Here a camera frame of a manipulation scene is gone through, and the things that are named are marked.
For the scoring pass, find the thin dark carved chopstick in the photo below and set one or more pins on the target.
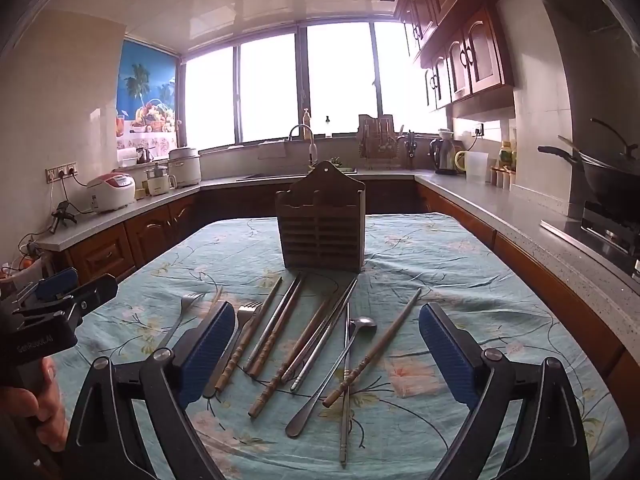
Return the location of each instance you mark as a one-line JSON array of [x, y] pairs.
[[344, 428]]

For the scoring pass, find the black electric kettle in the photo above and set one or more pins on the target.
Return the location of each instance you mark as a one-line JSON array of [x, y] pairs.
[[443, 151]]

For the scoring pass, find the wooden knife block rack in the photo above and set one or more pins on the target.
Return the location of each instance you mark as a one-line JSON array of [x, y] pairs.
[[378, 141]]

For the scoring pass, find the wooden bamboo chopstick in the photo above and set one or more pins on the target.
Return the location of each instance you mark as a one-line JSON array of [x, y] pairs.
[[373, 352]]

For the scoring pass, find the blue tropical window poster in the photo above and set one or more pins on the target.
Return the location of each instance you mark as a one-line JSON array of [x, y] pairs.
[[145, 102]]

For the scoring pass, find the brown wooden chopstick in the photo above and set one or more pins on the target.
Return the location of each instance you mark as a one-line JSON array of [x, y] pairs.
[[259, 364]]

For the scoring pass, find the white rice cooker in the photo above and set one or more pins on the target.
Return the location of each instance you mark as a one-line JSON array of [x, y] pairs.
[[112, 191]]

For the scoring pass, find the upper wooden wall cabinets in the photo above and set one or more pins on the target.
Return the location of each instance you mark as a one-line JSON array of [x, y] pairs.
[[461, 46]]

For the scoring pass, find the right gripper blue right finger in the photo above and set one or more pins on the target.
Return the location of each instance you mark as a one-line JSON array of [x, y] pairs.
[[548, 440]]

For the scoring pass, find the thin metal chopstick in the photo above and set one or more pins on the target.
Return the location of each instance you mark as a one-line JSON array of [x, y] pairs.
[[275, 317]]

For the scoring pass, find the clear plastic measuring jug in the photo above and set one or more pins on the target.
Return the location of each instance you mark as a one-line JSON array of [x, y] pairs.
[[473, 164]]

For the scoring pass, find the silver metal chopstick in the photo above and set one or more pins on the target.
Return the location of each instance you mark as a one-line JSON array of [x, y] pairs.
[[300, 367]]

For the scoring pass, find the fork with dark red handle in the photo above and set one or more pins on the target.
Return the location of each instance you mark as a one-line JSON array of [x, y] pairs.
[[243, 315]]

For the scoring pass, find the wooden utensil holder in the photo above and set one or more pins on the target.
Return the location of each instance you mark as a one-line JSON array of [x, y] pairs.
[[322, 221]]

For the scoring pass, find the black wok with handle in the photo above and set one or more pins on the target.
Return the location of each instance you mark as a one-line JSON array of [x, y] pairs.
[[612, 179]]

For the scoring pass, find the small white blender appliance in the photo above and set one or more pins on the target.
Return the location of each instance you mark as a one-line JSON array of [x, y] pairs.
[[159, 181]]

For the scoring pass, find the white tall cooker pot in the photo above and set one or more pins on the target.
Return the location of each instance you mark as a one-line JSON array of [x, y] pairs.
[[184, 164]]

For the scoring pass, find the silver fork on left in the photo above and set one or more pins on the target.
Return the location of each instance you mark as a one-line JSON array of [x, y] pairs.
[[186, 302]]

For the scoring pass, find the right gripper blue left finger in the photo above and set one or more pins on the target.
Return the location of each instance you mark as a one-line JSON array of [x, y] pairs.
[[105, 441]]

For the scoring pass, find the silver long-handled spoon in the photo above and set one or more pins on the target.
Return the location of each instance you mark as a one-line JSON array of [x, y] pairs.
[[296, 425]]

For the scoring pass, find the person's left hand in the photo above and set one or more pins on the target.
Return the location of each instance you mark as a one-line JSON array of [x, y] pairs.
[[47, 407]]

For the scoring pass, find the gas stove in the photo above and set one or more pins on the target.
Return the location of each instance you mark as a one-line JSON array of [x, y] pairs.
[[605, 237]]

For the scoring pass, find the long bamboo-end chopstick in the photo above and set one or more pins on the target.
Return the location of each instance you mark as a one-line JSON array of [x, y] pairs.
[[304, 337]]

